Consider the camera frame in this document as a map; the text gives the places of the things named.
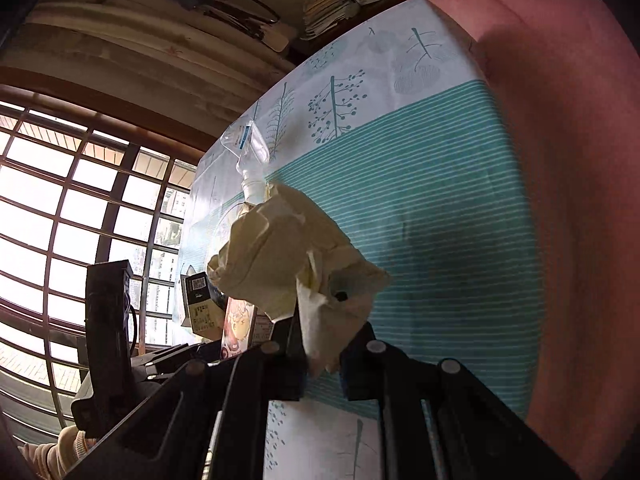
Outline black cable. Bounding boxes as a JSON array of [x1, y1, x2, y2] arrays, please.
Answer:
[[127, 305, 142, 357]]

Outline teal leaf print tablecloth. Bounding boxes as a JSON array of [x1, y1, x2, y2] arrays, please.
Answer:
[[172, 0, 546, 480]]

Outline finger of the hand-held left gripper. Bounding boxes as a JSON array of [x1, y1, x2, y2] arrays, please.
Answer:
[[131, 342, 225, 386]]

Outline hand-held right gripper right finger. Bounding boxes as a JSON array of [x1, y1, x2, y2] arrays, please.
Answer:
[[340, 321, 581, 480]]

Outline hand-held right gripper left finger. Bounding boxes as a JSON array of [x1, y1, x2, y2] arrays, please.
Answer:
[[65, 305, 308, 480]]

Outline beige curtain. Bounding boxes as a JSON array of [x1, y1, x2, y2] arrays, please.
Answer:
[[25, 5, 296, 126]]

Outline beige flat paddle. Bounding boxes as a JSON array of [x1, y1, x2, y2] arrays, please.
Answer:
[[260, 25, 292, 54]]

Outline pink bed sheet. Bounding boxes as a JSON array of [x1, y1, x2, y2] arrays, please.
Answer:
[[390, 0, 640, 476]]

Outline dark printed carton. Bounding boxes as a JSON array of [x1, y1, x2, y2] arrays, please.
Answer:
[[180, 271, 227, 342]]

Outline red cartoon milk carton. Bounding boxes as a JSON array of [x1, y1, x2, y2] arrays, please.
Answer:
[[221, 297, 275, 361]]

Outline stack of books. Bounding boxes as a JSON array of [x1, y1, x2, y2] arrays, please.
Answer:
[[301, 0, 361, 41]]

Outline clear plastic bottle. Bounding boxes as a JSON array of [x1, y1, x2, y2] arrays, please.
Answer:
[[220, 120, 273, 203]]

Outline window with metal grille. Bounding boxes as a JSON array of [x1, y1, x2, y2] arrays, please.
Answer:
[[0, 85, 201, 441]]

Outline person's left forearm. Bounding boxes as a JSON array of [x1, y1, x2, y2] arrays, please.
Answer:
[[17, 427, 98, 480]]

